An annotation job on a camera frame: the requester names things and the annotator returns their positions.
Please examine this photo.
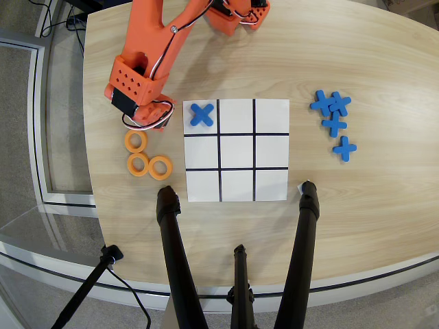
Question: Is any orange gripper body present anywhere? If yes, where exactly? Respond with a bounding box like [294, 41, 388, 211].
[104, 54, 176, 133]

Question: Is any blue foam cross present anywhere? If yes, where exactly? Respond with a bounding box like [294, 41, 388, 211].
[189, 102, 215, 127]
[329, 90, 353, 117]
[321, 112, 348, 138]
[310, 89, 335, 117]
[332, 135, 358, 162]

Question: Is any white tic-tac-toe grid sheet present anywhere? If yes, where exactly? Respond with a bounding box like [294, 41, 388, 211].
[182, 98, 291, 203]

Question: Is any thin black stand pole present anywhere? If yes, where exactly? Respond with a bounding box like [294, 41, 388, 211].
[50, 244, 124, 329]

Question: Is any short black tripod leg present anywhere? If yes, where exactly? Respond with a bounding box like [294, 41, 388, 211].
[226, 243, 257, 329]

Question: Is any orange foam ring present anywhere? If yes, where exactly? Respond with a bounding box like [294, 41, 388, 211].
[126, 152, 151, 178]
[123, 129, 149, 154]
[147, 156, 174, 182]

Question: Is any black cable bundle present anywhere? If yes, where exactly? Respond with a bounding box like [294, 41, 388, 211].
[34, 0, 87, 61]

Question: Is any grey metal glass frame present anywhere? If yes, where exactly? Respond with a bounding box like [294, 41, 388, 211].
[0, 29, 97, 210]

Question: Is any black floor cable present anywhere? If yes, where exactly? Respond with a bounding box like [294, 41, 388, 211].
[106, 265, 152, 329]

